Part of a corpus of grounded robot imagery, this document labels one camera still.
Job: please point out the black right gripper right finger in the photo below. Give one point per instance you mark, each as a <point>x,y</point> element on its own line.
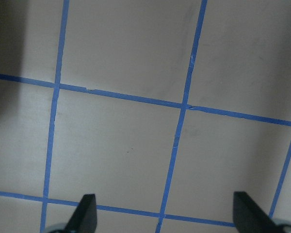
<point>248,217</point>

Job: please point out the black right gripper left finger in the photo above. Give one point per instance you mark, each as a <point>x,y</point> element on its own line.
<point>84,218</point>

